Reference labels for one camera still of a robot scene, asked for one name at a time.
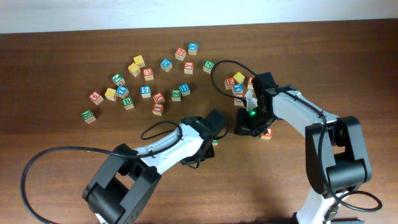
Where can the red U block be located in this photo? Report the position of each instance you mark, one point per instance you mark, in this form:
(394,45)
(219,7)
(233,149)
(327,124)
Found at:
(148,74)

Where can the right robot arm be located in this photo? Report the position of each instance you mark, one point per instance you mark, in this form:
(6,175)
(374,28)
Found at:
(336,158)

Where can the green b block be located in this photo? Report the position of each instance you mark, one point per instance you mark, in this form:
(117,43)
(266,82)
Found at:
(128,103)
(88,116)

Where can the red C block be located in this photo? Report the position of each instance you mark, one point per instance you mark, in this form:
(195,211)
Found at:
(180,54)

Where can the green B block outer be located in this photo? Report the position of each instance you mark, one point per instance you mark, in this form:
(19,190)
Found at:
(88,116)

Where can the green J block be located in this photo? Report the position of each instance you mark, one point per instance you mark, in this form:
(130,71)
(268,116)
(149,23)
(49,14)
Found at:
(118,80)

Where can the red A block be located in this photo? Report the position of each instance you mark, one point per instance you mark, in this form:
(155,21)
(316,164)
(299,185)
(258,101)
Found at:
(267,135)

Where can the blue block left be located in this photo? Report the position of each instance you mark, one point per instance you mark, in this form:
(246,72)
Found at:
(122,91)

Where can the blue X block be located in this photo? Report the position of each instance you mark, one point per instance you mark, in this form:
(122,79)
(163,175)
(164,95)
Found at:
(192,48)

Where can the blue I block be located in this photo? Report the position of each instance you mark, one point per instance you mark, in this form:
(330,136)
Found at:
(237,89)

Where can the green Z block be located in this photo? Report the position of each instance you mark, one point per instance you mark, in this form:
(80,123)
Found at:
(176,95)

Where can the red E block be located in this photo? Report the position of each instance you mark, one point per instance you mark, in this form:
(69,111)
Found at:
(229,83)

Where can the yellow block near E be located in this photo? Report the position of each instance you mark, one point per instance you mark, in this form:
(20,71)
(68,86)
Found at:
(239,78)

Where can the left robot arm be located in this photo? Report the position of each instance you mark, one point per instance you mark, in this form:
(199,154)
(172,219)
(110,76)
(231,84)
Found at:
(121,188)

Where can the blue H block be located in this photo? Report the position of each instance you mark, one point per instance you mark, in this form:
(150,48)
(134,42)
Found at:
(184,89)

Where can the yellow block upper left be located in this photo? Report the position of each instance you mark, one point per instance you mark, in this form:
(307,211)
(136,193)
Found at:
(139,61)

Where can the blue D block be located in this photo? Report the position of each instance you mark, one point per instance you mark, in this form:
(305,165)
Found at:
(166,65)

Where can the red 3 block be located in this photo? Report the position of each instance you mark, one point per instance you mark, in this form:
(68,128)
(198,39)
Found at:
(238,100)

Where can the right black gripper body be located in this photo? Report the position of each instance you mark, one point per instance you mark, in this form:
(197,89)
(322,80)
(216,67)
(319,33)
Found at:
(249,127)

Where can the red Y block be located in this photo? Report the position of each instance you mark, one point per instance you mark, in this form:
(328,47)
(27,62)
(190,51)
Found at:
(158,98)

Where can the blue 5 block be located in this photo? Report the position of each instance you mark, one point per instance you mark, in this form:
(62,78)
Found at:
(145,91)

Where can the green B block inner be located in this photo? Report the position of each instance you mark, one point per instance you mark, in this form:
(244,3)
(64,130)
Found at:
(128,103)

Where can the green N block upper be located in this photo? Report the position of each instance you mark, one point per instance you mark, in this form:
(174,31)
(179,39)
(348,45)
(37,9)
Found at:
(208,66)

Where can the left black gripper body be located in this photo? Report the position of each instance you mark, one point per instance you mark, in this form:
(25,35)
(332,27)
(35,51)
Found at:
(203,152)

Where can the red 6 block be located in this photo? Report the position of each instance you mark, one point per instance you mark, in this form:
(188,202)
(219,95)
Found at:
(96,98)

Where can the red M block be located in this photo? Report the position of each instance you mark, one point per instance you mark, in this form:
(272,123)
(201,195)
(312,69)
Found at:
(250,85)

